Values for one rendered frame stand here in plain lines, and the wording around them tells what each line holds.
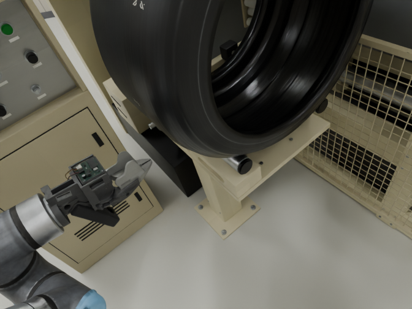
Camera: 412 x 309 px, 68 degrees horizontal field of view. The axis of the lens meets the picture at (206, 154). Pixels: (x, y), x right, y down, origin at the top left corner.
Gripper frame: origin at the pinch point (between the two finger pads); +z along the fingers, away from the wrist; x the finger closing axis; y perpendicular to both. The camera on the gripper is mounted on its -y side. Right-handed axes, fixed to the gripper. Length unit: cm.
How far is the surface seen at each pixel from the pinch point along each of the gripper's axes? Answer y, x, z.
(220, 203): -77, 28, 35
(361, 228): -91, -21, 83
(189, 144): 7.9, -8.7, 6.7
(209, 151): 4.9, -10.1, 10.2
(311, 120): -14, -5, 51
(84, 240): -83, 58, -27
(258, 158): -16.9, -3.5, 30.3
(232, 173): -12.2, -5.8, 18.7
